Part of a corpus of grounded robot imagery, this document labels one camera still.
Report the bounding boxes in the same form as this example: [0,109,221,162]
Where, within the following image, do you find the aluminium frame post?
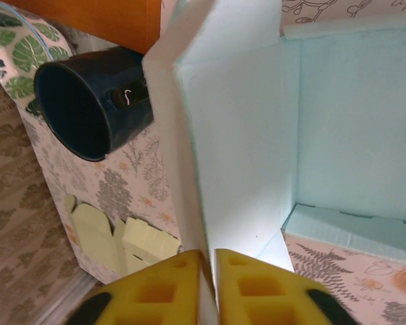
[30,272,104,325]

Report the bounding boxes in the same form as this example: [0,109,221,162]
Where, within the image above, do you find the floral tablecloth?
[18,0,406,325]

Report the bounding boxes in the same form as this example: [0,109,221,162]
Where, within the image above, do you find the dark blue mug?
[33,45,156,163]

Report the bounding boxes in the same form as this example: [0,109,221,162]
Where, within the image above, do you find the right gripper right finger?
[213,248,359,325]

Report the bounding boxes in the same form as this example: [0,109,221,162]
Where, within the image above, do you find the light blue paper box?
[142,0,406,325]

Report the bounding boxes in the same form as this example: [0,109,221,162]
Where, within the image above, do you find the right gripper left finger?
[64,249,204,325]

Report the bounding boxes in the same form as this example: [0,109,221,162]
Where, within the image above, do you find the gold wire stand wooden base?
[0,0,166,56]

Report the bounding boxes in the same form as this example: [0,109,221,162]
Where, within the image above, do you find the leaf pattern bowl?
[0,6,79,118]

